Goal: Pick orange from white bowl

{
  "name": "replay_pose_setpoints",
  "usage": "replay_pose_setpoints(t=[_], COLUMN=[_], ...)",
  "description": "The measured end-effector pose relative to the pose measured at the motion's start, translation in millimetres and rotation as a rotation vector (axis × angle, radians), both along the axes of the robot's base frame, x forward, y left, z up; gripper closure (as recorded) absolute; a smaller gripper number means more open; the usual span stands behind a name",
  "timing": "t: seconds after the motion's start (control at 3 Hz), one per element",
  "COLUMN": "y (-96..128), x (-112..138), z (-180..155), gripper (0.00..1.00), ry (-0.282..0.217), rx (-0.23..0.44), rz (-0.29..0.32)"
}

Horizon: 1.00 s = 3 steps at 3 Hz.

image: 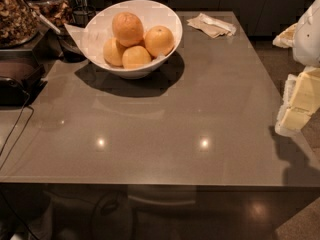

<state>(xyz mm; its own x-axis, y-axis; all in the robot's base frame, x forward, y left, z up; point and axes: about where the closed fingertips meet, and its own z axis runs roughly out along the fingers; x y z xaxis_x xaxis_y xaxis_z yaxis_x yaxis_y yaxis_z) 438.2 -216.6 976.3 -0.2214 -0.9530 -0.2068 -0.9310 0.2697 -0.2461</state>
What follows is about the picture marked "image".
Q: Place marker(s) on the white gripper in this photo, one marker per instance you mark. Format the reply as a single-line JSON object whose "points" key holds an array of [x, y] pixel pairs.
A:
{"points": [[308, 39]]}

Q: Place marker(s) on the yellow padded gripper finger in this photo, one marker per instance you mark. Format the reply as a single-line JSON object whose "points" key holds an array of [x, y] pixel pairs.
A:
{"points": [[290, 121]]}

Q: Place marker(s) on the orange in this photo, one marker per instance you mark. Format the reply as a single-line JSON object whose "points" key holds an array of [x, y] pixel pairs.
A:
{"points": [[135, 57], [113, 52], [159, 41], [127, 28]]}

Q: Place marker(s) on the white ceramic bowl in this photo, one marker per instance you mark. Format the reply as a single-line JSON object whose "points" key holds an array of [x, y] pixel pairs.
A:
{"points": [[151, 14]]}

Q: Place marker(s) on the white paper in bowl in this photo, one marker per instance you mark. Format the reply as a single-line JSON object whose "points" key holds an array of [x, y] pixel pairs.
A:
{"points": [[90, 42]]}

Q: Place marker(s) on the crumpled paper napkin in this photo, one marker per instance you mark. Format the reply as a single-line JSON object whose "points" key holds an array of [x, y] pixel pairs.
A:
{"points": [[211, 26]]}

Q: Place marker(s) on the dark glass cup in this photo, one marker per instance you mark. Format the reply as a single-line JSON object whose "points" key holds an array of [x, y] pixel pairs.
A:
{"points": [[83, 14]]}

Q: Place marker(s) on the small glass snack jar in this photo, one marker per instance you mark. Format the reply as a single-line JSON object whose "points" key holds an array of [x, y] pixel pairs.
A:
{"points": [[57, 12]]}

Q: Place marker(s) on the black appliance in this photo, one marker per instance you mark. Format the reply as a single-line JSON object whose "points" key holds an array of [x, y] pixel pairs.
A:
{"points": [[21, 79]]}

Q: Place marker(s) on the large glass snack jar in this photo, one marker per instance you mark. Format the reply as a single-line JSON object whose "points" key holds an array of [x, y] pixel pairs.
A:
{"points": [[18, 24]]}

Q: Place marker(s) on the white utensil handle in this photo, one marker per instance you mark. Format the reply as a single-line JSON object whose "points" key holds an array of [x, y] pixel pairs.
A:
{"points": [[49, 24]]}

